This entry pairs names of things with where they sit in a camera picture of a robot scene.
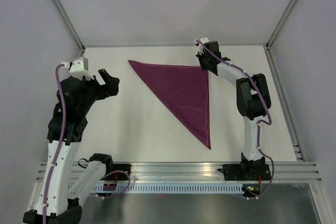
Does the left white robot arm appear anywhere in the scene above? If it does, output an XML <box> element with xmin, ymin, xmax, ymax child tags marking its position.
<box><xmin>23</xmin><ymin>69</ymin><xmax>120</xmax><ymax>223</ymax></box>

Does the white slotted cable duct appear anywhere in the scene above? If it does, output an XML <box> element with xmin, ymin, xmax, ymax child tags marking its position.
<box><xmin>91</xmin><ymin>183</ymin><xmax>260</xmax><ymax>194</ymax></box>

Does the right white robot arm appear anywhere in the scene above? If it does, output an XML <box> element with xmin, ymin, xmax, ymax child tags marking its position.
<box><xmin>194</xmin><ymin>37</ymin><xmax>272</xmax><ymax>181</ymax></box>

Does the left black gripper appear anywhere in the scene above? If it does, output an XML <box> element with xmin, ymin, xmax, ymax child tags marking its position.
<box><xmin>79</xmin><ymin>69</ymin><xmax>119</xmax><ymax>114</ymax></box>

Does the right aluminium frame post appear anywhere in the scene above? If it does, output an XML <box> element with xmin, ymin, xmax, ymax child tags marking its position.
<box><xmin>265</xmin><ymin>0</ymin><xmax>299</xmax><ymax>50</ymax></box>

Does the aluminium frame post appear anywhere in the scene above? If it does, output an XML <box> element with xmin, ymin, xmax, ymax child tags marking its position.
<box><xmin>265</xmin><ymin>0</ymin><xmax>299</xmax><ymax>50</ymax></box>
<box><xmin>51</xmin><ymin>0</ymin><xmax>85</xmax><ymax>52</ymax></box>

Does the purple satin napkin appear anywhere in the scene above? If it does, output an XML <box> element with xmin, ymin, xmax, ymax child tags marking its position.
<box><xmin>129</xmin><ymin>60</ymin><xmax>211</xmax><ymax>150</ymax></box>

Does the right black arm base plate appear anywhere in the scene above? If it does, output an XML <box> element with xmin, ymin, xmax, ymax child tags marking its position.
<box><xmin>217</xmin><ymin>164</ymin><xmax>271</xmax><ymax>181</ymax></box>

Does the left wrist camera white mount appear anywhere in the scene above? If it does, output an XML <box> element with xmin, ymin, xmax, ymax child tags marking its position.
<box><xmin>62</xmin><ymin>57</ymin><xmax>93</xmax><ymax>80</ymax></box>

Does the left aluminium frame post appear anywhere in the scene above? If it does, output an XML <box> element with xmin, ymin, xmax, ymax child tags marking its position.
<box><xmin>51</xmin><ymin>0</ymin><xmax>85</xmax><ymax>52</ymax></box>

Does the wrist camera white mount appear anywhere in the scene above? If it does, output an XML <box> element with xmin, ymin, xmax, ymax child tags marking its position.
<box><xmin>62</xmin><ymin>57</ymin><xmax>93</xmax><ymax>80</ymax></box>
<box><xmin>194</xmin><ymin>37</ymin><xmax>209</xmax><ymax>54</ymax></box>

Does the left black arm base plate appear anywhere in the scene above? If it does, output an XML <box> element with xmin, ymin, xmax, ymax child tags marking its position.
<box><xmin>105</xmin><ymin>164</ymin><xmax>131</xmax><ymax>182</ymax></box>

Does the aluminium front rail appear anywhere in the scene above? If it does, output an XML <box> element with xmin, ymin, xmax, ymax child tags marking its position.
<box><xmin>36</xmin><ymin>162</ymin><xmax>322</xmax><ymax>183</ymax></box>

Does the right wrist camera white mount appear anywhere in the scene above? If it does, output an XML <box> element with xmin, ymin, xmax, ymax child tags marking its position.
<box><xmin>194</xmin><ymin>37</ymin><xmax>209</xmax><ymax>54</ymax></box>

